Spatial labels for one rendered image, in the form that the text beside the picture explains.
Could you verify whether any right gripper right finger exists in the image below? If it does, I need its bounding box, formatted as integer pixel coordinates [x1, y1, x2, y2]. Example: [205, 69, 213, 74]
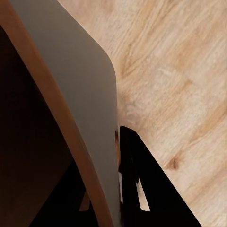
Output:
[120, 126, 202, 227]

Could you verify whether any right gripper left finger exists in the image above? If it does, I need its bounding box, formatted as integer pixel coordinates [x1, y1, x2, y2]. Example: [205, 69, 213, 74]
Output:
[29, 160, 99, 227]

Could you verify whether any trash can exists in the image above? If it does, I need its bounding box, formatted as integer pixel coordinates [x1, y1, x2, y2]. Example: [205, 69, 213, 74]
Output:
[0, 0, 122, 227]

